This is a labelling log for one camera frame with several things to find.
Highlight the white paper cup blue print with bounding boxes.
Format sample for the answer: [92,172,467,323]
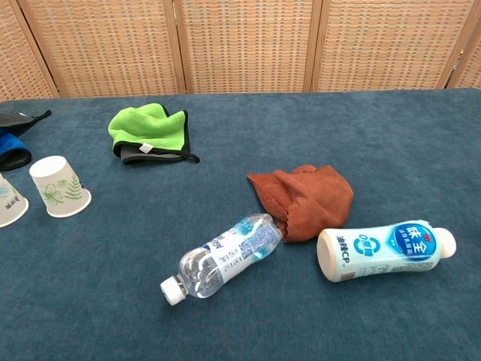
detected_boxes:
[0,172,30,229]

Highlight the white milk drink bottle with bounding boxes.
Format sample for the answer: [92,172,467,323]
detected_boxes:
[316,218,458,284]

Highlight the clear plastic water bottle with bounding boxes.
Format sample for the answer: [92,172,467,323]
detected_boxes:
[159,212,283,306]

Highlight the teal carpet table mat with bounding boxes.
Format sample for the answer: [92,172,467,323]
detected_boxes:
[0,86,481,361]

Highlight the grey microfibre cloth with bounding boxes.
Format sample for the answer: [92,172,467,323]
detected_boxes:
[0,109,53,138]

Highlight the green microfibre cloth black trim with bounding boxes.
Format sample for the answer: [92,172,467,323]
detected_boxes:
[107,102,201,166]

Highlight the brown microfibre cloth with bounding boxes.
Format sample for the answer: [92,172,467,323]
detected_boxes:
[246,163,355,244]

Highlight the woven rattan screen panel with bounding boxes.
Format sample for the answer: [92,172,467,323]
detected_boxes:
[0,0,59,102]
[446,0,481,90]
[172,0,324,95]
[17,0,187,99]
[311,0,476,93]

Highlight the white paper cup green leaves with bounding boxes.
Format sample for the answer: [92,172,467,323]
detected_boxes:
[29,155,92,219]

